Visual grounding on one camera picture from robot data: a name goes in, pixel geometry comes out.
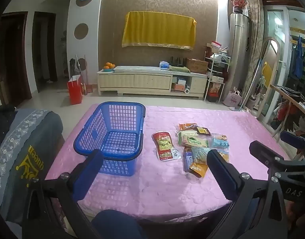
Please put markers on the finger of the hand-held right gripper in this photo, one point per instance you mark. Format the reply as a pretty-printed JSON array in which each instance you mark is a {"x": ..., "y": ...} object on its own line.
[
  {"x": 293, "y": 139},
  {"x": 263, "y": 151}
]

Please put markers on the pink tote bag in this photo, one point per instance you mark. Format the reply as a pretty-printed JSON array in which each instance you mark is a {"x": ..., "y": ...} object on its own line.
[{"x": 231, "y": 99}]

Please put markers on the yellow cloth cover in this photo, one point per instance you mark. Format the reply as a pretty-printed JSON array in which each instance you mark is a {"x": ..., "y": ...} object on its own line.
[{"x": 157, "y": 28}]

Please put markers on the floor mop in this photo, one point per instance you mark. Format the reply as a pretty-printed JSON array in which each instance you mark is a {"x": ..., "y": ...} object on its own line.
[{"x": 252, "y": 82}]

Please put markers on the red white box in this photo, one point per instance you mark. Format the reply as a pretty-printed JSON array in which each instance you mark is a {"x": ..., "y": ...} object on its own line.
[{"x": 216, "y": 45}]

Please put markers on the blue tissue box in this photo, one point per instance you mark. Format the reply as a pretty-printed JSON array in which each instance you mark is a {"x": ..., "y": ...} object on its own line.
[{"x": 164, "y": 65}]

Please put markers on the teal green snack packet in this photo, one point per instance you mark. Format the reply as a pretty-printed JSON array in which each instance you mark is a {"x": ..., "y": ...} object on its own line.
[{"x": 199, "y": 154}]

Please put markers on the broom and dustpan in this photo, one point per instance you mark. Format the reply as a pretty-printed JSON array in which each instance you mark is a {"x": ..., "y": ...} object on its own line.
[{"x": 79, "y": 67}]

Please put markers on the cardboard box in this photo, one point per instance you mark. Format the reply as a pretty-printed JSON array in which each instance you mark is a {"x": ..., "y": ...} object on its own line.
[{"x": 197, "y": 66}]

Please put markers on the white storage rack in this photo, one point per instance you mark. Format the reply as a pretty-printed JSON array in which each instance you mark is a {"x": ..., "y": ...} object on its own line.
[{"x": 217, "y": 78}]

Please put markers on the blue plastic basket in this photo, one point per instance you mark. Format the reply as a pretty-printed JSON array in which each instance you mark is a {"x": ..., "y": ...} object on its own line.
[{"x": 110, "y": 134}]

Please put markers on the purple snack packet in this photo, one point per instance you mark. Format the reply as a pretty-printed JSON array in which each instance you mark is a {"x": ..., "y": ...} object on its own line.
[{"x": 187, "y": 160}]

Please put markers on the red paper bag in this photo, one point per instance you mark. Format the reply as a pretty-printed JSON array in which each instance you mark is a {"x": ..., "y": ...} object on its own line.
[{"x": 75, "y": 90}]

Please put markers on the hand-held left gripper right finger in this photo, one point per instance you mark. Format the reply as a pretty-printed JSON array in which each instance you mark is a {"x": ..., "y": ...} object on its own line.
[{"x": 221, "y": 174}]

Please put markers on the dark doorway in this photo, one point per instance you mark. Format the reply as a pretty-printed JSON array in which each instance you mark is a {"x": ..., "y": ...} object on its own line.
[{"x": 44, "y": 47}]

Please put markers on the round brown wall disc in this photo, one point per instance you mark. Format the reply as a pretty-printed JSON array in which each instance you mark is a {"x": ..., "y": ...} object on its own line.
[{"x": 81, "y": 31}]

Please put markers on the dark brown snack packet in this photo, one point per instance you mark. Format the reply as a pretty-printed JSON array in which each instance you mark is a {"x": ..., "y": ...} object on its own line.
[{"x": 203, "y": 130}]

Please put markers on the orange yellow snack packet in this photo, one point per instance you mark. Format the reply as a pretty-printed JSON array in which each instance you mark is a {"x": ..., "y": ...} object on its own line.
[{"x": 198, "y": 169}]

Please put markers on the pink tablecloth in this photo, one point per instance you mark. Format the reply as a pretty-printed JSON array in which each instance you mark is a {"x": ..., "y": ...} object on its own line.
[{"x": 152, "y": 189}]

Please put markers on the blue white box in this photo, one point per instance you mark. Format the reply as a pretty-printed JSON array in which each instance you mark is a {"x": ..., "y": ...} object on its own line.
[{"x": 181, "y": 81}]

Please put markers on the patterned curtain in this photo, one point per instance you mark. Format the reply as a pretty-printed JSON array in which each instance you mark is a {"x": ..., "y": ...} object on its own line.
[{"x": 254, "y": 42}]

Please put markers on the orange box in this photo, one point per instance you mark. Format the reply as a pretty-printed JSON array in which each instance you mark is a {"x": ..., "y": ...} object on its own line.
[{"x": 178, "y": 87}]

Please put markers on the light blue snack packet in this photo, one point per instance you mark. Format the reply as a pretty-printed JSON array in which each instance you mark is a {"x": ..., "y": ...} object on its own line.
[{"x": 220, "y": 142}]

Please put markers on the hanging clothes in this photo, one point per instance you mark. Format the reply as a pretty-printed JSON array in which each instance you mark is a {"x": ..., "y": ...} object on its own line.
[{"x": 299, "y": 57}]

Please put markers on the wooden table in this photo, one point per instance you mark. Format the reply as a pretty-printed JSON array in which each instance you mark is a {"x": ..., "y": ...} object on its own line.
[{"x": 289, "y": 97}]

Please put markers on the large red snack packet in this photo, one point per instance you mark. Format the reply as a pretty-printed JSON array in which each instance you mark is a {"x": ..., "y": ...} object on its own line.
[{"x": 165, "y": 145}]

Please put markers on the white paper roll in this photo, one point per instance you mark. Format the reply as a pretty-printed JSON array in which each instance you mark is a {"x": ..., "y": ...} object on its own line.
[{"x": 186, "y": 90}]

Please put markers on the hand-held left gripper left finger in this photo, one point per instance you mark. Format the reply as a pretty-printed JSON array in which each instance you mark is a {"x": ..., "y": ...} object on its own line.
[{"x": 87, "y": 173}]

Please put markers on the standing air conditioner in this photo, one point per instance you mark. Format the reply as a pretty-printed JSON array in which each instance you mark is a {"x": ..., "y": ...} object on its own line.
[{"x": 238, "y": 49}]

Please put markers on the red flower vase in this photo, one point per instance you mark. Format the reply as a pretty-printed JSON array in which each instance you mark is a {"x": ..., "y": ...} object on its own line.
[{"x": 239, "y": 4}]

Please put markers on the arched floor mirror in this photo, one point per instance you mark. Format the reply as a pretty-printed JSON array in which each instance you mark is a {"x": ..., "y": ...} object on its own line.
[{"x": 277, "y": 62}]

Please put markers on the pile of oranges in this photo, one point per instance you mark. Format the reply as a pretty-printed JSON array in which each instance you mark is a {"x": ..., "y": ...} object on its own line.
[{"x": 109, "y": 66}]

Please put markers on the folded green cloth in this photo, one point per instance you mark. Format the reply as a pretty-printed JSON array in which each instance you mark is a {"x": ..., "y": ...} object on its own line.
[{"x": 178, "y": 68}]

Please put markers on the cream television cabinet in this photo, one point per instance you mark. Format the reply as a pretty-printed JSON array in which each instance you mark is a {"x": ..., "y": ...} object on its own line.
[{"x": 142, "y": 81}]

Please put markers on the pale green snack packet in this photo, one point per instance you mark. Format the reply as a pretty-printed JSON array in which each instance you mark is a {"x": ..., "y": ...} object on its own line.
[{"x": 192, "y": 140}]

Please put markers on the black router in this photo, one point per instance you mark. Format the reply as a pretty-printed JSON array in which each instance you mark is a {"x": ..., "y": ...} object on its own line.
[{"x": 177, "y": 62}]

